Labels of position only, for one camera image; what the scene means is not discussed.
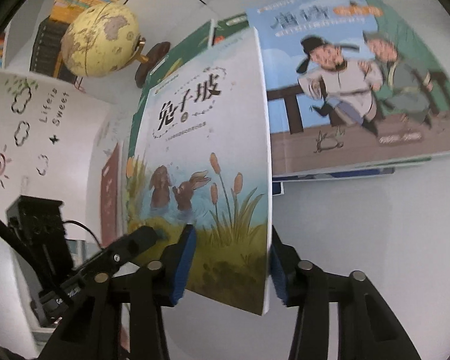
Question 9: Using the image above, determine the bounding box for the black book set row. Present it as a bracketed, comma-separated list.
[30, 17, 77, 84]

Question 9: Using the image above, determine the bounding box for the Tang poetry blue book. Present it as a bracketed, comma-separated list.
[246, 0, 450, 179]

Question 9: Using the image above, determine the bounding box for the olive green insect book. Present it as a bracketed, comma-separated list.
[212, 12, 249, 46]

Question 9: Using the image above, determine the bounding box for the white rabbit cover book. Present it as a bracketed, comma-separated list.
[126, 28, 272, 315]

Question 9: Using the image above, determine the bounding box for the dark green insect book 01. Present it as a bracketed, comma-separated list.
[129, 18, 217, 159]

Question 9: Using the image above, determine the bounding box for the white bookshelf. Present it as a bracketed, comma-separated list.
[0, 0, 211, 106]

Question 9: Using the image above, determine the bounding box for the yellow desk globe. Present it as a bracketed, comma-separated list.
[61, 2, 170, 89]

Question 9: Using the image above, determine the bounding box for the red fairy tale book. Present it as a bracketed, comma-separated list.
[100, 143, 120, 247]

